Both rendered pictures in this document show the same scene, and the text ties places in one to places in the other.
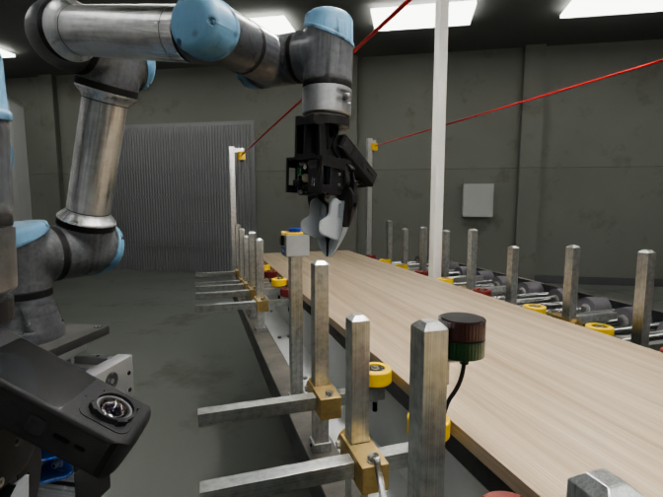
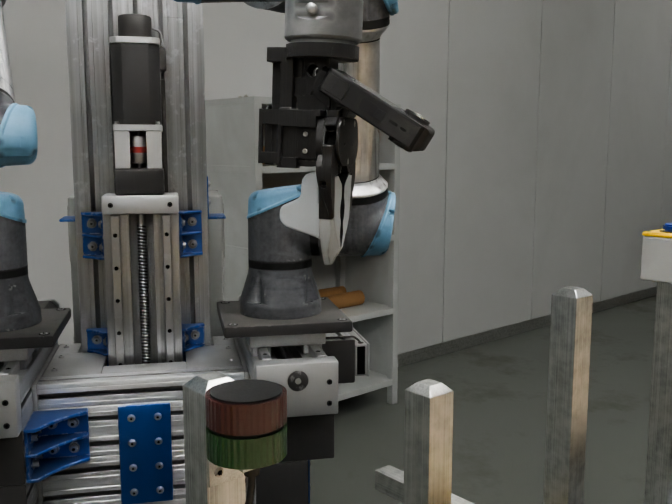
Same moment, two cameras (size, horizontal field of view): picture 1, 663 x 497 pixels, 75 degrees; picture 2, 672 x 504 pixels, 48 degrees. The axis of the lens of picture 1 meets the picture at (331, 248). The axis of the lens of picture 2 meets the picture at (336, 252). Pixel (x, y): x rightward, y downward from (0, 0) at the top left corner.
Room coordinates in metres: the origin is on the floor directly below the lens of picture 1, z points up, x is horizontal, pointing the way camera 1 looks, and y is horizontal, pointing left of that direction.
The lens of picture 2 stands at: (0.40, -0.70, 1.34)
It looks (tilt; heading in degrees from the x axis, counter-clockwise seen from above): 8 degrees down; 68
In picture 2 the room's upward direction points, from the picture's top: straight up
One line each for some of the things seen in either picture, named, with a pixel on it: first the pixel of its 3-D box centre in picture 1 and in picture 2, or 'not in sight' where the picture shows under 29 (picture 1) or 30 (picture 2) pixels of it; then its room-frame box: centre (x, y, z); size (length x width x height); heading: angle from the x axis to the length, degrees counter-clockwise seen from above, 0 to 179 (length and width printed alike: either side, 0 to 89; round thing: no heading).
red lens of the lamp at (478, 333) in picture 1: (461, 326); (246, 406); (0.54, -0.17, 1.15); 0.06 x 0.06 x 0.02
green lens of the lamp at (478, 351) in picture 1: (461, 344); (247, 438); (0.54, -0.17, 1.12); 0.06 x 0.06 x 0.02
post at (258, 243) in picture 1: (259, 289); not in sight; (1.96, 0.33, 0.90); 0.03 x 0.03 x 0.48; 18
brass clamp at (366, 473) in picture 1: (361, 457); not in sight; (0.75, -0.06, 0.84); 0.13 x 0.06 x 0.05; 18
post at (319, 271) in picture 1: (320, 358); (564, 477); (1.01, 0.03, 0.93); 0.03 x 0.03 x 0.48; 18
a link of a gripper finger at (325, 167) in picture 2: (341, 198); (328, 173); (0.67, -0.02, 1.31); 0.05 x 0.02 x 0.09; 51
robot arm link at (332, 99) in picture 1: (328, 105); (322, 24); (0.68, 0.00, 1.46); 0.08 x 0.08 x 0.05
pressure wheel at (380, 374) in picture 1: (375, 388); not in sight; (1.01, -0.11, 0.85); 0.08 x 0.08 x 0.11
